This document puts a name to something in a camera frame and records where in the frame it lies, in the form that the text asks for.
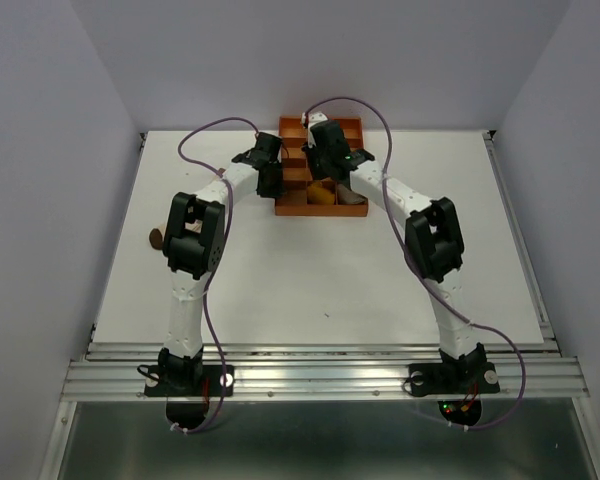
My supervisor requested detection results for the cream and brown striped sock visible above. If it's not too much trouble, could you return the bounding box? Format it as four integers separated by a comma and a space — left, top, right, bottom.
148, 167, 229, 251

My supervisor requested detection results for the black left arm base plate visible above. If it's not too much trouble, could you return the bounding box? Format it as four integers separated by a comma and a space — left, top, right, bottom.
137, 364, 234, 398

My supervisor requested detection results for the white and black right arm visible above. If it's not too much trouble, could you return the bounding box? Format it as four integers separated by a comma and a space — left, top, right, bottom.
302, 143, 486, 390

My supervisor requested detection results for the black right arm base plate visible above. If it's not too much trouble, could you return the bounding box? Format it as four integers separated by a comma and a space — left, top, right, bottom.
402, 362, 501, 398

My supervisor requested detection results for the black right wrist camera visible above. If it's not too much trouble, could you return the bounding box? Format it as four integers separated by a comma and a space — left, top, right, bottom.
308, 119, 347, 148

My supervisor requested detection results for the tan sock with red cuff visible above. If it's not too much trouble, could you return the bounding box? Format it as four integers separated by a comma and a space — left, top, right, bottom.
336, 184, 367, 205

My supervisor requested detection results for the orange compartment tray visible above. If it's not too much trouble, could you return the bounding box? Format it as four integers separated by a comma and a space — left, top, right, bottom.
274, 116, 369, 217

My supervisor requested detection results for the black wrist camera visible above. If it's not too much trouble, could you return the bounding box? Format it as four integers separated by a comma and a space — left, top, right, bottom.
308, 119, 347, 148
249, 132, 282, 169

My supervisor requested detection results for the mustard yellow sock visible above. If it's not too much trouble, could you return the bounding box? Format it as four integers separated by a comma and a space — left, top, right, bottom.
306, 181, 336, 206

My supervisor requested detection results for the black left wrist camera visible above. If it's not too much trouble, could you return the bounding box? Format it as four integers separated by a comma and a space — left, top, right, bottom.
249, 132, 282, 169

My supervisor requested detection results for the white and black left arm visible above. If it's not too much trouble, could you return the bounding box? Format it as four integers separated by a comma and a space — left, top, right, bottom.
158, 161, 285, 394

